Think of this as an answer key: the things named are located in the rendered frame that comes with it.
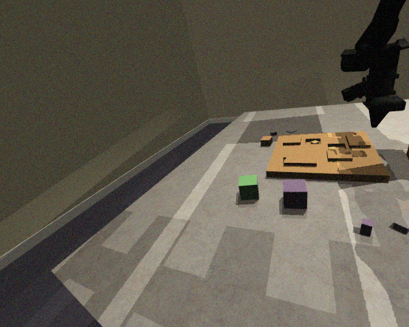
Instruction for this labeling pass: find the green cube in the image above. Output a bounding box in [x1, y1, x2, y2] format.
[239, 175, 260, 200]

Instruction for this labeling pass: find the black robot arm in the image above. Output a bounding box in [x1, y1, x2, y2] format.
[341, 0, 409, 102]

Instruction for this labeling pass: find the tan square puzzle board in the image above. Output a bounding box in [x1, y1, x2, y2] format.
[266, 132, 390, 183]

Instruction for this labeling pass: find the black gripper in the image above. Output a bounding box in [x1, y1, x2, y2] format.
[359, 69, 407, 128]

